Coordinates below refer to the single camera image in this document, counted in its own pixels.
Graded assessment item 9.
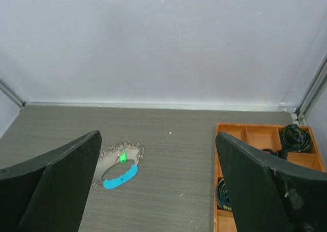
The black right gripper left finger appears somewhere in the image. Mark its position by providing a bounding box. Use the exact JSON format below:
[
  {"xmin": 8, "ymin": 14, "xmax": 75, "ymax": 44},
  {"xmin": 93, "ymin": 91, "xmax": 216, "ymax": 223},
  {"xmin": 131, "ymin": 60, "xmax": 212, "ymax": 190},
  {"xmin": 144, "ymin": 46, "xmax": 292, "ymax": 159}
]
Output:
[{"xmin": 1, "ymin": 130, "xmax": 102, "ymax": 231}]

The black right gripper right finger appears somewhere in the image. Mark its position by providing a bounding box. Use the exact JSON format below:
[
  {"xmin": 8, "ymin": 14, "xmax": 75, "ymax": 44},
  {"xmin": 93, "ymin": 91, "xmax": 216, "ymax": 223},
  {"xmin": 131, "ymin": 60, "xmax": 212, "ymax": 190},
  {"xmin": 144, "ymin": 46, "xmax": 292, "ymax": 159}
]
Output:
[{"xmin": 216, "ymin": 132, "xmax": 326, "ymax": 231}]

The metal key holder blue handle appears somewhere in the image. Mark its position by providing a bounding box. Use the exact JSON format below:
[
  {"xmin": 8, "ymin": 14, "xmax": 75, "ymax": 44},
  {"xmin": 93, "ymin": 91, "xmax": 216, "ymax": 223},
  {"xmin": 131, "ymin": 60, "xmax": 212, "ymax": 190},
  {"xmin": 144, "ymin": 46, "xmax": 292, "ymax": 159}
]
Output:
[{"xmin": 91, "ymin": 141, "xmax": 145, "ymax": 190}]

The green key tag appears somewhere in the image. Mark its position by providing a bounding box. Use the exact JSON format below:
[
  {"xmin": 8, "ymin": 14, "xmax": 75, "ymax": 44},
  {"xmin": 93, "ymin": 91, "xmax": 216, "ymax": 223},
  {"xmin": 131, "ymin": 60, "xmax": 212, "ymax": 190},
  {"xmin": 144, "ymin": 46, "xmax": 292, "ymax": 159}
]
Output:
[{"xmin": 114, "ymin": 152, "xmax": 127, "ymax": 164}]

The rolled blue yellow tie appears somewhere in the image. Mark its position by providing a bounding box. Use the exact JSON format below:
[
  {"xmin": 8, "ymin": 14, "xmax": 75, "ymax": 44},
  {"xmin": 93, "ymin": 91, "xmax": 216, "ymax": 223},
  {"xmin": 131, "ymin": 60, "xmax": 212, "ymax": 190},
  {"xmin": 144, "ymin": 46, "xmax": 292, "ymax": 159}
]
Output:
[{"xmin": 216, "ymin": 178, "xmax": 232, "ymax": 211}]

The orange wooden divided tray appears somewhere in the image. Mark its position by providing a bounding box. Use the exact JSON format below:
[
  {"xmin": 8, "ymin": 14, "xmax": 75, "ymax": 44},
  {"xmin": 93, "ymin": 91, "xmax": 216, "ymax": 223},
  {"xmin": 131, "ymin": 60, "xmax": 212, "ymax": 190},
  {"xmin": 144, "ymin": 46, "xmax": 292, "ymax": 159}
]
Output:
[{"xmin": 212, "ymin": 123, "xmax": 326, "ymax": 231}]

